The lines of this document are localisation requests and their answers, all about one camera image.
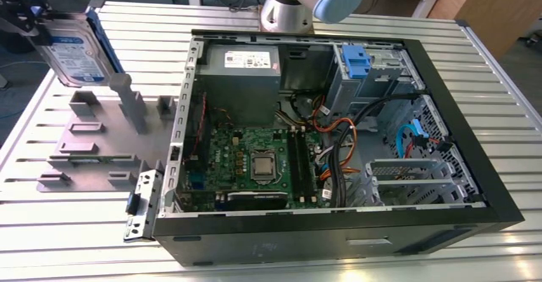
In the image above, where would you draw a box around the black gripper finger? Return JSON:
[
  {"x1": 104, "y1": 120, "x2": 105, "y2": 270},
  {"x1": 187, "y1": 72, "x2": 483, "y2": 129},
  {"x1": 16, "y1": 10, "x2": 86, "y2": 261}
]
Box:
[
  {"x1": 30, "y1": 17, "x2": 54, "y2": 47},
  {"x1": 0, "y1": 15, "x2": 30, "y2": 37}
]

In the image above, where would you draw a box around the hard disk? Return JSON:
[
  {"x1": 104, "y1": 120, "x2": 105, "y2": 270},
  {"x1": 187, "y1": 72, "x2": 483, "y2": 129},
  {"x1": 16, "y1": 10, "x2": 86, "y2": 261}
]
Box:
[{"x1": 28, "y1": 6, "x2": 126, "y2": 88}]

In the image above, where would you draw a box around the silver metal disk bay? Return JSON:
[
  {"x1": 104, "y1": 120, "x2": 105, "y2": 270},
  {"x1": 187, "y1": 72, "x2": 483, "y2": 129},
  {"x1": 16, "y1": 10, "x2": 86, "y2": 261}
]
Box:
[{"x1": 363, "y1": 158, "x2": 471, "y2": 206}]

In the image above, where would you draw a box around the black office chair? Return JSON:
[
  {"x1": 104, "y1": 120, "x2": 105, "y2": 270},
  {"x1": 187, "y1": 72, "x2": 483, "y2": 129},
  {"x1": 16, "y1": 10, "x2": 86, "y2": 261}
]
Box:
[{"x1": 0, "y1": 36, "x2": 37, "y2": 54}]

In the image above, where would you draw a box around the grey parts rack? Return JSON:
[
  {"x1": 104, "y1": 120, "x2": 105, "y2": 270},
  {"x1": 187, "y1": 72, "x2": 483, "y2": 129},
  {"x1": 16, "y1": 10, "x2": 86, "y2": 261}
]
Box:
[{"x1": 36, "y1": 74, "x2": 177, "y2": 194}]

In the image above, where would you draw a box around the green RAM stick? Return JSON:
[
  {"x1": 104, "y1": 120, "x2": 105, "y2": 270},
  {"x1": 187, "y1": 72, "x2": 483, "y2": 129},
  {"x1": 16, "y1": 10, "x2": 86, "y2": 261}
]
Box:
[{"x1": 66, "y1": 156, "x2": 116, "y2": 165}]

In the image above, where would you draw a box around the grey power supply unit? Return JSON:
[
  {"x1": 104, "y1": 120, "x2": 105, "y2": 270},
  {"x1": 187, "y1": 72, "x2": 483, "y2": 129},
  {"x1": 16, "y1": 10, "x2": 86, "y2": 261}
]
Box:
[{"x1": 196, "y1": 43, "x2": 283, "y2": 129}]

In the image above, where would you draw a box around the green motherboard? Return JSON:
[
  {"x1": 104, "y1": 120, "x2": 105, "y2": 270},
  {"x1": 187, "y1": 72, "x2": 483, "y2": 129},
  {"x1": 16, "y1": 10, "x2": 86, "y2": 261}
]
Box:
[{"x1": 181, "y1": 126, "x2": 335, "y2": 207}]

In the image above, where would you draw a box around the CPU socket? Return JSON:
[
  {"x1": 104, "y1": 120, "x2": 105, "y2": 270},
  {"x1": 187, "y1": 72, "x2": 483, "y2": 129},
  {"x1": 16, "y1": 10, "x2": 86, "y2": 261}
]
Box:
[{"x1": 248, "y1": 148, "x2": 279, "y2": 185}]

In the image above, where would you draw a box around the silver CPU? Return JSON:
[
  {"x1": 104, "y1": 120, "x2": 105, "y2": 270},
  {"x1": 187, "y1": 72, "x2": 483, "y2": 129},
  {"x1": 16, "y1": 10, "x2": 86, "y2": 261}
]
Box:
[{"x1": 252, "y1": 158, "x2": 275, "y2": 177}]

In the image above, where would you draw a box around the black RAM slot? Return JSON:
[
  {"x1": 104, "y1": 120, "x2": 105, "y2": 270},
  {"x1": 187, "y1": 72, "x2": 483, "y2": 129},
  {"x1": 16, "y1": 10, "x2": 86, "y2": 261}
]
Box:
[
  {"x1": 285, "y1": 126, "x2": 307, "y2": 203},
  {"x1": 297, "y1": 126, "x2": 319, "y2": 202}
]

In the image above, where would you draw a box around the black graphics card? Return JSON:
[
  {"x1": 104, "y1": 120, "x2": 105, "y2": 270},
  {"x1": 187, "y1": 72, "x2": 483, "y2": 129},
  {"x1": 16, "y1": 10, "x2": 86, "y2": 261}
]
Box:
[{"x1": 213, "y1": 191, "x2": 288, "y2": 212}]

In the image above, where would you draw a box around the blue plastic drive latch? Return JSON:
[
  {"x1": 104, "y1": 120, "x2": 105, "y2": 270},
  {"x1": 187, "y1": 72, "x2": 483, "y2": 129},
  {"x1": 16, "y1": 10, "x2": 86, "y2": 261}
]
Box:
[{"x1": 341, "y1": 45, "x2": 371, "y2": 79}]

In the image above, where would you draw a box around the grey metal drive cage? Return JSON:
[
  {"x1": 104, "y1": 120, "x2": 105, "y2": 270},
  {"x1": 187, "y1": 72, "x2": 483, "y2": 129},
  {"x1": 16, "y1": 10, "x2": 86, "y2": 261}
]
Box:
[{"x1": 325, "y1": 43, "x2": 424, "y2": 114}]

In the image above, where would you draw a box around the black open PC case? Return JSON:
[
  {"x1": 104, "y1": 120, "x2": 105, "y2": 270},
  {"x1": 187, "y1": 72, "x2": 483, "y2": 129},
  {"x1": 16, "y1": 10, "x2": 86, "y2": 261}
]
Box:
[{"x1": 152, "y1": 29, "x2": 526, "y2": 267}]

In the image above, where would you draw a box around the wooden cabinet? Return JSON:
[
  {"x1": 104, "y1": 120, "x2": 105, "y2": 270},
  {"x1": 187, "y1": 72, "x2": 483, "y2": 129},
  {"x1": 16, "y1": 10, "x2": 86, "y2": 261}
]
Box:
[{"x1": 430, "y1": 0, "x2": 542, "y2": 60}]

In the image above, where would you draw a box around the hinged metal slot bracket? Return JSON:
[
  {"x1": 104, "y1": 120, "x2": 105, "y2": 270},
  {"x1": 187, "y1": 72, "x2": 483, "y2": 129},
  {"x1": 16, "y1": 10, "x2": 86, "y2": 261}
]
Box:
[{"x1": 121, "y1": 169, "x2": 165, "y2": 243}]

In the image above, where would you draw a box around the orange yellow wire bundle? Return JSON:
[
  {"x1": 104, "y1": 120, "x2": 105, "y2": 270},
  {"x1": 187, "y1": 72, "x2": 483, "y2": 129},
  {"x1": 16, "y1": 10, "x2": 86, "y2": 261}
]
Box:
[{"x1": 311, "y1": 94, "x2": 360, "y2": 181}]

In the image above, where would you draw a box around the black cable bundle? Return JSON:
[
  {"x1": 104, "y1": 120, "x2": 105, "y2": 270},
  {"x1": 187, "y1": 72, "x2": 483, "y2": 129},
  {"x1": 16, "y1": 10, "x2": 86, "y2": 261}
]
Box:
[{"x1": 329, "y1": 94, "x2": 417, "y2": 208}]

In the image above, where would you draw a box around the blue data wire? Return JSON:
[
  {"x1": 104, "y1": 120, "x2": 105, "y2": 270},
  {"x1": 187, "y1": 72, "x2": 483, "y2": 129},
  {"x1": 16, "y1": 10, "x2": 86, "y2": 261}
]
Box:
[{"x1": 396, "y1": 119, "x2": 427, "y2": 159}]

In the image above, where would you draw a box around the wire with black connector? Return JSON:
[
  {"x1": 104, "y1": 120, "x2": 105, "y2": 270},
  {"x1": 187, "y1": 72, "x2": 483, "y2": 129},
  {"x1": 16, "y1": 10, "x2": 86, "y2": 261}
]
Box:
[{"x1": 404, "y1": 135, "x2": 456, "y2": 159}]

